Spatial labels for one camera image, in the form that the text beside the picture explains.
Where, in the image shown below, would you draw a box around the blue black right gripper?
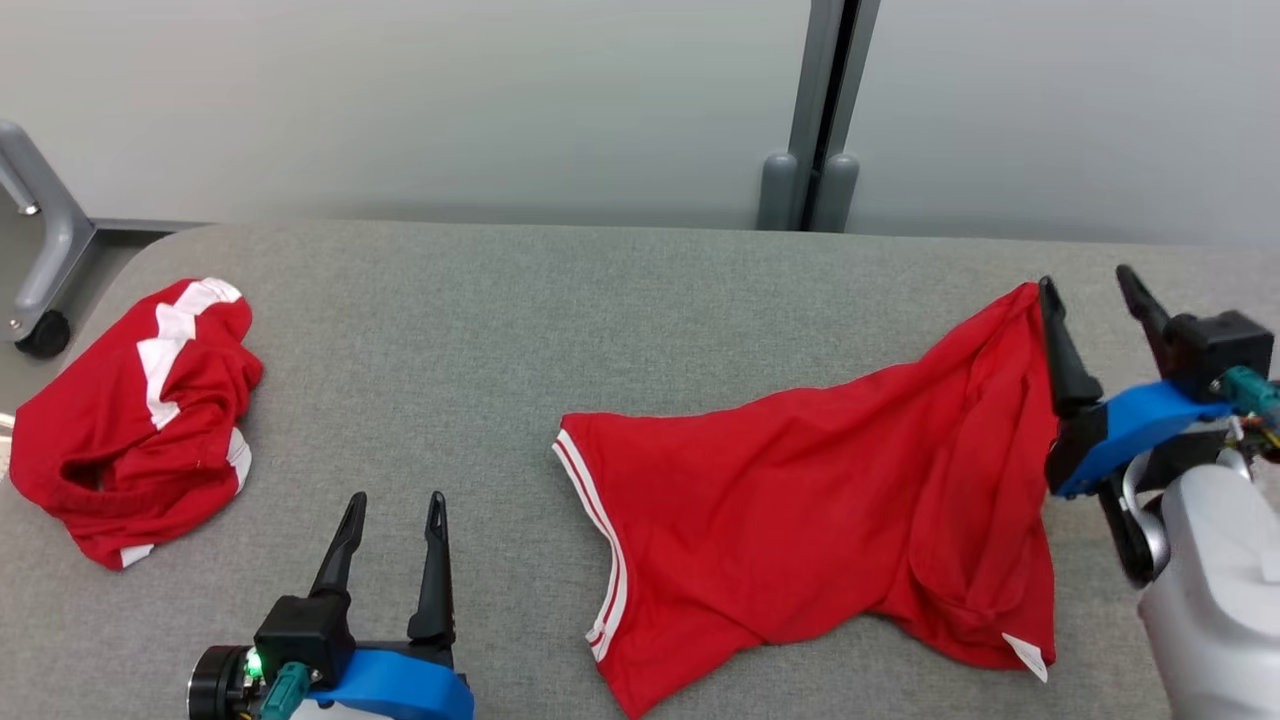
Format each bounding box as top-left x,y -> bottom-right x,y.
1038,264 -> 1233,499

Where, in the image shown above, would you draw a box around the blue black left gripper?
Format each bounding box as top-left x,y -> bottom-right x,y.
300,491 -> 476,720

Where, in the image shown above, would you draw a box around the red shorts white trim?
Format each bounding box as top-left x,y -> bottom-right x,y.
8,278 -> 265,571

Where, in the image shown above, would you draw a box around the red jersey shirt white sleeves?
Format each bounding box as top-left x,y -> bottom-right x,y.
552,282 -> 1061,719

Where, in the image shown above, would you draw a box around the black caster wheel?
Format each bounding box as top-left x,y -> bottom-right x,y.
15,310 -> 73,359

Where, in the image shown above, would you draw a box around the grey metal table leg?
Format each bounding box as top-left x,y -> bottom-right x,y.
0,120 -> 96,346

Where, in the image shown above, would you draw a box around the teal right camera connector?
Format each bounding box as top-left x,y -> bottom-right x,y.
1210,366 -> 1280,421

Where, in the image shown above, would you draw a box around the teal camera connector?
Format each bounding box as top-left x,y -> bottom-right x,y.
258,665 -> 321,720
1210,366 -> 1280,421

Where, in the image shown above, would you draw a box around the teal left camera connector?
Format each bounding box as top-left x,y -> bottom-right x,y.
258,665 -> 321,720

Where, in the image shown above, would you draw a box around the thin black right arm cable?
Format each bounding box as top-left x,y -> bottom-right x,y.
1098,478 -> 1166,589

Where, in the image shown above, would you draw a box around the grey cylindrical post foot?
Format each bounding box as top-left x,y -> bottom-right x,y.
812,152 -> 861,233
757,150 -> 798,231

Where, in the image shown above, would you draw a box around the grey metal partition post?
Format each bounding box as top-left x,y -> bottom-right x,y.
757,0 -> 881,233

